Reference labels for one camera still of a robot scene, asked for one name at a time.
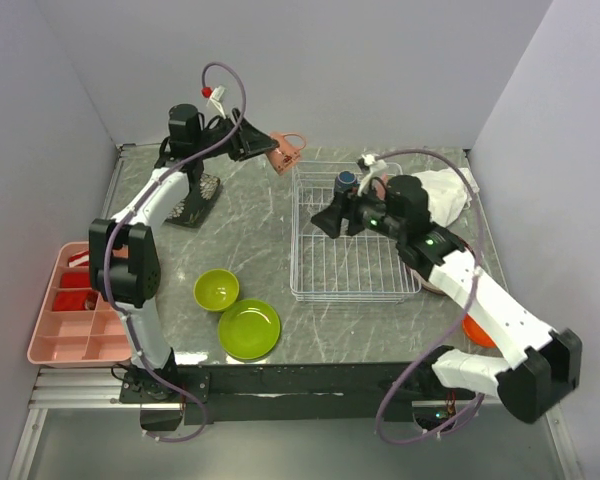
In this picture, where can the orange bowl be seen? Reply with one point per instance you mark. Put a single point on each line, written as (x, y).
(476, 334)

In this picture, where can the black floral square plate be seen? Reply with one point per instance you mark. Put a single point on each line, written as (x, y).
(193, 209)

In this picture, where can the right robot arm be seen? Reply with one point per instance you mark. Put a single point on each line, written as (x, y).
(538, 366)

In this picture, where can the green bowl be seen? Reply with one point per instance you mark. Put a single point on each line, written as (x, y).
(216, 290)

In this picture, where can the green plate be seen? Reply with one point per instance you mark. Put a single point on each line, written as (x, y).
(249, 329)

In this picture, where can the aluminium frame rail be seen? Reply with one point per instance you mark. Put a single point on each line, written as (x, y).
(76, 427)

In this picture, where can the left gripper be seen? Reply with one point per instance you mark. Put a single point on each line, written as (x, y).
(247, 141)

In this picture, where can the white wire dish rack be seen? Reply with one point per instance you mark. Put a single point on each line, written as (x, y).
(363, 268)

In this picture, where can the pink plastic cup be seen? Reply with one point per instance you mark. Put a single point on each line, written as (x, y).
(379, 185)

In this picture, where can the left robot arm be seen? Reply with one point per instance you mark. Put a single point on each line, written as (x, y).
(123, 261)

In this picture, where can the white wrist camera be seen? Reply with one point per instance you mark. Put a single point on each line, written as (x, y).
(372, 167)
(214, 99)

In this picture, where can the black base bar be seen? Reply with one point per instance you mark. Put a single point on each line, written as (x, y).
(261, 392)

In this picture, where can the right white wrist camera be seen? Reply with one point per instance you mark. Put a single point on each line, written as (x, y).
(372, 167)

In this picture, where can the dark blue ceramic mug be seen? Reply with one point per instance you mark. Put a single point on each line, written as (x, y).
(345, 183)

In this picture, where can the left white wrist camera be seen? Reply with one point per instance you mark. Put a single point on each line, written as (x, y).
(214, 99)

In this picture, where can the brown rimmed round plate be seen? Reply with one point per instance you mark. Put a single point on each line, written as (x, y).
(425, 284)

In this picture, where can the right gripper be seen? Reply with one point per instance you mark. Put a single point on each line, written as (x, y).
(346, 205)

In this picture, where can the pink ceramic mug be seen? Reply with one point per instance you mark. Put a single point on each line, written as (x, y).
(286, 155)

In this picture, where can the red white striped cloth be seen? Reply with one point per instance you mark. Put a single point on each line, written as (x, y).
(80, 259)

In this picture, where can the red cloth roll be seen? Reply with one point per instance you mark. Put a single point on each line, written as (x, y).
(78, 300)
(74, 280)

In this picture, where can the pink compartment tray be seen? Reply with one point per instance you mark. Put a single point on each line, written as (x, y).
(77, 339)

